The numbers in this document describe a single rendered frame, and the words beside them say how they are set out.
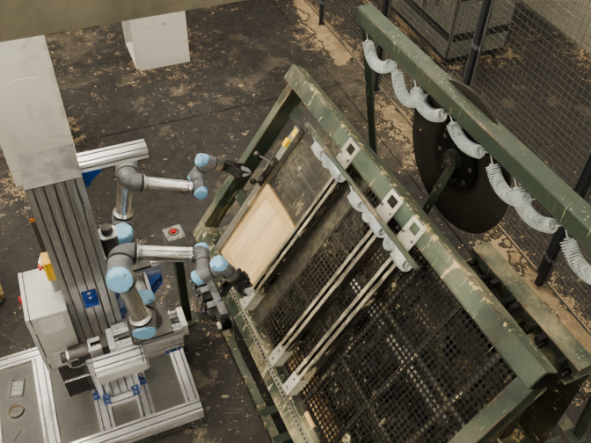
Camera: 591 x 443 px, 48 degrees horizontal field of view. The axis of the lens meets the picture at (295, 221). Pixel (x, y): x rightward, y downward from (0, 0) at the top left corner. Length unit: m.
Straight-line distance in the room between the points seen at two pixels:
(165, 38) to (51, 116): 2.00
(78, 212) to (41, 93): 2.56
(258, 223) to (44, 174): 1.35
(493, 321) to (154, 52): 5.41
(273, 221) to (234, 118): 2.96
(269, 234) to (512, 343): 1.67
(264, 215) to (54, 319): 1.28
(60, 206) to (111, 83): 4.24
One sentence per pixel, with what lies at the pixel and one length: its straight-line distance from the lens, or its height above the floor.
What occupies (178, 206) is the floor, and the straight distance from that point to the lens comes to 5.75.
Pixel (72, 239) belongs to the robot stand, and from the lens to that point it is 3.33.
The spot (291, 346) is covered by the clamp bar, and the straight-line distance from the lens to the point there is 3.54.
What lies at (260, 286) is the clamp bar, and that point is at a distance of 3.73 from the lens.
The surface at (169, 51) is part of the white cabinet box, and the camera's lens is 7.40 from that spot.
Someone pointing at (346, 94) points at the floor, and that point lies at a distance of 7.02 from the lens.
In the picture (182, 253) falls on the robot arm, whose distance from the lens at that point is 3.23.
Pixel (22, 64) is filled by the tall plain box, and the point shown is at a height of 1.20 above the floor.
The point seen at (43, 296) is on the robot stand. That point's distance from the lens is 3.69.
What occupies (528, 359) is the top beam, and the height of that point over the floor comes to 1.91.
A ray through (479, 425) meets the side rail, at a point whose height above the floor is 1.59.
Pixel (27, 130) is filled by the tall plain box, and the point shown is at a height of 0.61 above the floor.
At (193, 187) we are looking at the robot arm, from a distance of 3.64.
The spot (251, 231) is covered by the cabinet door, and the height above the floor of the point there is 1.13.
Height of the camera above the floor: 4.00
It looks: 46 degrees down
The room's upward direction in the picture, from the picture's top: 2 degrees clockwise
